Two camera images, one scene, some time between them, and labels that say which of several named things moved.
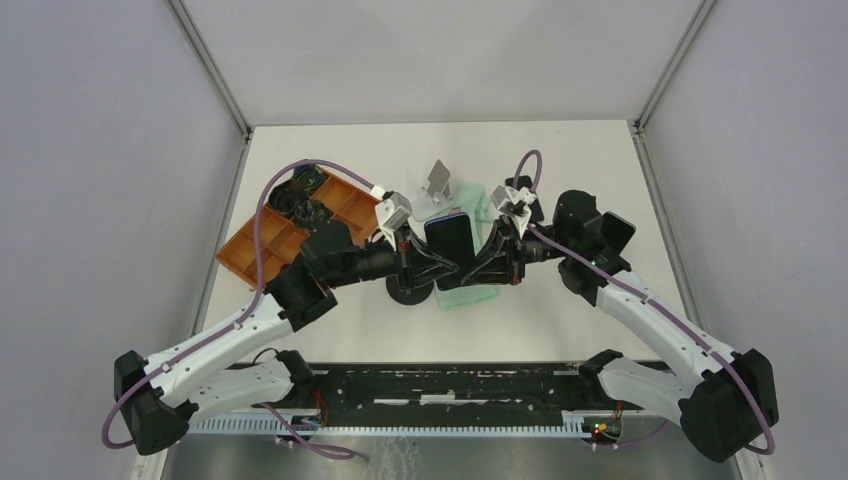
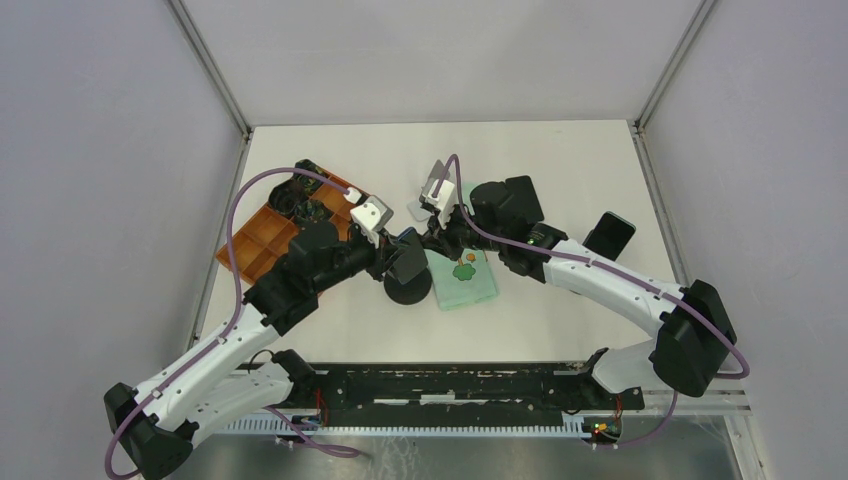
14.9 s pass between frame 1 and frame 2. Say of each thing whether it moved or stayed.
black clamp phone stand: stayed
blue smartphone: moved
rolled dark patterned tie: stayed
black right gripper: moved
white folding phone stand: stayed
